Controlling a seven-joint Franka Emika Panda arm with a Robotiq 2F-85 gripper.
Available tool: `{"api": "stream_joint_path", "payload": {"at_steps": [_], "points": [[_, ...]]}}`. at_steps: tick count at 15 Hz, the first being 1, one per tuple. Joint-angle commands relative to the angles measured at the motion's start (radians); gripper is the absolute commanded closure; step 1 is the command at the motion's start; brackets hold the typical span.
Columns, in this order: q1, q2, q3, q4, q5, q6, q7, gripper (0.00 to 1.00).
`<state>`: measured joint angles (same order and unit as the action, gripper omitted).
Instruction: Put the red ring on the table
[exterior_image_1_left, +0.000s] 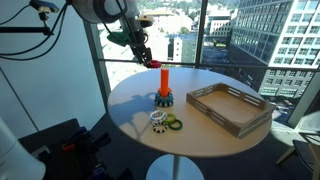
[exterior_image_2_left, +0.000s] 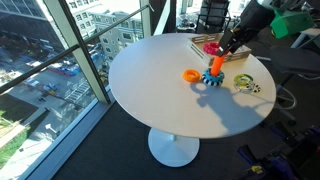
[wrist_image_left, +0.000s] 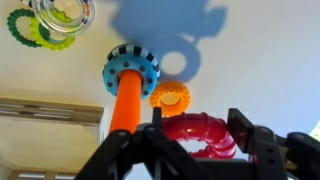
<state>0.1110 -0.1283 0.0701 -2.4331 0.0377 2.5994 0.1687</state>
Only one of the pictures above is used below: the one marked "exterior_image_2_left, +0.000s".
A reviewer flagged dark window railing bar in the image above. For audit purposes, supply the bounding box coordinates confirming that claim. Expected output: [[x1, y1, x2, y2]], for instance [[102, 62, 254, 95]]
[[0, 3, 155, 95]]

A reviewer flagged dark chair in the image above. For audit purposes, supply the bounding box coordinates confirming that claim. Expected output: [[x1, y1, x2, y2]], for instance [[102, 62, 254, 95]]
[[194, 0, 232, 35]]

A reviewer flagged orange ring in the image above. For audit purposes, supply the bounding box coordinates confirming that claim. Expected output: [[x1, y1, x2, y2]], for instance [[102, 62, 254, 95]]
[[182, 68, 202, 84]]

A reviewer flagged black bag with blue tools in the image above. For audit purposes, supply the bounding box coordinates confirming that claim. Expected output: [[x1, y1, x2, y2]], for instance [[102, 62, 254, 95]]
[[237, 124, 320, 180]]

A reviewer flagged wide grey window mullion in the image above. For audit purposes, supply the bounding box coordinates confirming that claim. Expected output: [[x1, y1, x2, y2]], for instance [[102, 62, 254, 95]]
[[43, 0, 112, 105]]

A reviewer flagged blue stacking ring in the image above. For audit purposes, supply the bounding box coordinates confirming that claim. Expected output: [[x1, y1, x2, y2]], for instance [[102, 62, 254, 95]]
[[201, 67, 225, 84]]

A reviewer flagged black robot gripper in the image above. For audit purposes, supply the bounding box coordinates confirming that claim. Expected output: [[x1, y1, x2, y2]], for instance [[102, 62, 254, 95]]
[[216, 27, 255, 58]]

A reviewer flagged lime green bumpy ring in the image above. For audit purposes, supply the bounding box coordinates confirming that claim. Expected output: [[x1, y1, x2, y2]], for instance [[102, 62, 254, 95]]
[[233, 73, 255, 85]]

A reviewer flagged black office chair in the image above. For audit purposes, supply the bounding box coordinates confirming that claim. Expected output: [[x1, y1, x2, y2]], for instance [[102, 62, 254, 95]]
[[269, 45, 320, 78]]

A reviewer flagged orange stacking post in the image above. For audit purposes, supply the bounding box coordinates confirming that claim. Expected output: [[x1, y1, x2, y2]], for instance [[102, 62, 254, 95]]
[[209, 54, 227, 77]]

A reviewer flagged large black white striped ring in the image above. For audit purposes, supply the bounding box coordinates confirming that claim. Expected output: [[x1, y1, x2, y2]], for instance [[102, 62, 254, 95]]
[[201, 77, 225, 88]]

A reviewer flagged white table pedestal base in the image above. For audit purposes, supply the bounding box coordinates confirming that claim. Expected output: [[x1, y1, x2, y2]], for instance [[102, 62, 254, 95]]
[[147, 127, 201, 168]]

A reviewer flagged slotted wooden tray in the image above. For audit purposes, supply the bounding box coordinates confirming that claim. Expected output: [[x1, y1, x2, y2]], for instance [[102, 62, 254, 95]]
[[187, 32, 253, 67]]

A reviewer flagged green box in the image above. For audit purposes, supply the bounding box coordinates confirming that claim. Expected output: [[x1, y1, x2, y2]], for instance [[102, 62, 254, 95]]
[[269, 9, 315, 40]]

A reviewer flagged red translucent ring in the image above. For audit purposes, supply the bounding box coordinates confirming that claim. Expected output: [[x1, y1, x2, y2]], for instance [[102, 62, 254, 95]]
[[202, 41, 222, 56]]

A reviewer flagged clear bead-filled ring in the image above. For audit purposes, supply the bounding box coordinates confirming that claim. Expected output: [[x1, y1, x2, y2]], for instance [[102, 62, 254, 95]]
[[232, 79, 256, 95]]

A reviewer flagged white cable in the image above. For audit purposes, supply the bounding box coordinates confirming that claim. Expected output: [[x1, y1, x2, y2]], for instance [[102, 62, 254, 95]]
[[275, 84, 298, 112]]

